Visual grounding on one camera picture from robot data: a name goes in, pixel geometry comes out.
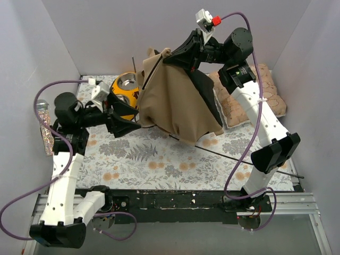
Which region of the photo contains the yellow double pet bowl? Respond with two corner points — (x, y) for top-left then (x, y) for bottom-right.
(111, 72), (139, 109)

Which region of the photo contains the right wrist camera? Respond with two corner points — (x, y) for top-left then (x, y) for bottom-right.
(195, 9), (222, 32)

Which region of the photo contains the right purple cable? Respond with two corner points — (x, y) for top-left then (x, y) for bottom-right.
(220, 11), (277, 232)

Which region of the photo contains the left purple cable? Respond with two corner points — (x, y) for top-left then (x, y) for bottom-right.
(0, 79), (138, 241)

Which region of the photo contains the purple cable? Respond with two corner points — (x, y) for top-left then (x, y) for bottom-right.
(220, 11), (277, 232)
(0, 79), (138, 241)

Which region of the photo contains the aluminium frame rail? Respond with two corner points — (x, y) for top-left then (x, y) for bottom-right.
(21, 192), (333, 255)

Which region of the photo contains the floral table mat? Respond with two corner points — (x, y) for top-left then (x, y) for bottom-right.
(76, 124), (254, 190)

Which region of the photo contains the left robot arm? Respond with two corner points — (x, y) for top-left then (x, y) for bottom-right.
(29, 92), (141, 249)

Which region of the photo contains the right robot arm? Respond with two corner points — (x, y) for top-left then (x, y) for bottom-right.
(163, 28), (301, 211)

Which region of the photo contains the glitter toy microphone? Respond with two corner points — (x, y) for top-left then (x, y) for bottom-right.
(36, 99), (54, 156)

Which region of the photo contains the beige patterned pillow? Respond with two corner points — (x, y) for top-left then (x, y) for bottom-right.
(208, 64), (286, 129)

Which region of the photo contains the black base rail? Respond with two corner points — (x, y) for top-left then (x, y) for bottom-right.
(82, 189), (274, 225)

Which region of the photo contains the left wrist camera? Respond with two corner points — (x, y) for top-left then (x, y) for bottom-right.
(91, 81), (109, 112)

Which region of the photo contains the beige fabric pet tent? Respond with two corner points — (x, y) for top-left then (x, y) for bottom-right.
(137, 48), (224, 145)

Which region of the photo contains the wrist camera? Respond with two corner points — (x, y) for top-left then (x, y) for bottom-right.
(91, 81), (109, 112)
(195, 9), (222, 32)

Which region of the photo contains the black microphone stand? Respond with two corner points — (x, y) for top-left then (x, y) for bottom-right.
(50, 119), (63, 145)

